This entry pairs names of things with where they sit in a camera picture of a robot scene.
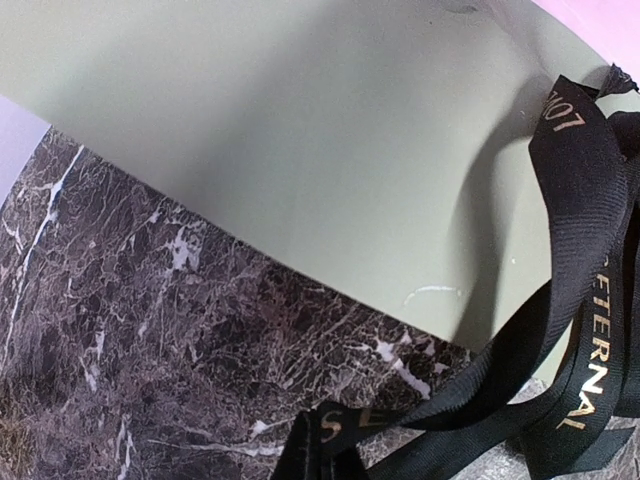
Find peach green wrapping paper sheet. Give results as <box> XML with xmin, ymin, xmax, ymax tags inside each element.
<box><xmin>1</xmin><ymin>1</ymin><xmax>615</xmax><ymax>351</ymax></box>

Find black lettered ribbon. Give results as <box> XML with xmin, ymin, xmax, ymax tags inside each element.
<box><xmin>273</xmin><ymin>66</ymin><xmax>639</xmax><ymax>479</ymax></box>

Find pink wrapping paper sheet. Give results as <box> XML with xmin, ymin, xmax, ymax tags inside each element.
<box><xmin>534</xmin><ymin>0</ymin><xmax>640</xmax><ymax>83</ymax></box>

